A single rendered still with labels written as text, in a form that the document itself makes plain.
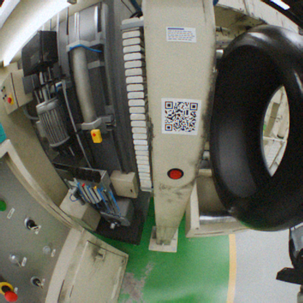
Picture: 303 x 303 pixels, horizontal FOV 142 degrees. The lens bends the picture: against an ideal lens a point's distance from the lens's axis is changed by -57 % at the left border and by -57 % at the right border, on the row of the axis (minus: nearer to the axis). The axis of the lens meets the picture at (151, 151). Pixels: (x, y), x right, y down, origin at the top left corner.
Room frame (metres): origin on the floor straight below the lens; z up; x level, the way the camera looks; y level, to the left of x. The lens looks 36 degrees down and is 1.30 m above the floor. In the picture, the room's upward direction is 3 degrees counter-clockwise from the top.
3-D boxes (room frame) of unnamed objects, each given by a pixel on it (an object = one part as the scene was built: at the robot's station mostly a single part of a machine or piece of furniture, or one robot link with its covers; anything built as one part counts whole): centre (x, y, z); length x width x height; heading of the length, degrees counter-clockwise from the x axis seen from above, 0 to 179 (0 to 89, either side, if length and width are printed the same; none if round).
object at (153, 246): (0.29, -0.07, 0.02); 0.27 x 0.27 x 0.04; 79
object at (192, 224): (0.29, -0.15, 0.90); 0.40 x 0.03 x 0.10; 169
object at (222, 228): (0.12, -0.30, 0.84); 0.36 x 0.09 x 0.06; 79
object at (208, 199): (0.26, -0.33, 0.80); 0.37 x 0.36 x 0.02; 169
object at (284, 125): (2.25, -4.71, 0.62); 0.91 x 0.58 x 1.25; 76
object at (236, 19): (0.52, -0.51, 1.71); 0.61 x 0.25 x 0.15; 79
